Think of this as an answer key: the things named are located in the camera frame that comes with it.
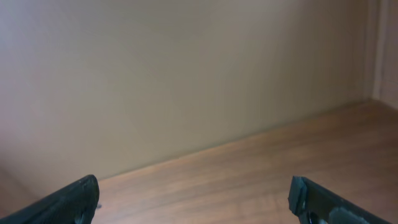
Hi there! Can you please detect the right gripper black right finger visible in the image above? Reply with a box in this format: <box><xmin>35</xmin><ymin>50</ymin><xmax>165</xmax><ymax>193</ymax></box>
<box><xmin>288</xmin><ymin>176</ymin><xmax>389</xmax><ymax>224</ymax></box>

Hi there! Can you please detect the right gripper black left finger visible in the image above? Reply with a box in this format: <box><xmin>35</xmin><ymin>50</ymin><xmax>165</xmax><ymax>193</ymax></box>
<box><xmin>1</xmin><ymin>174</ymin><xmax>100</xmax><ymax>224</ymax></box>

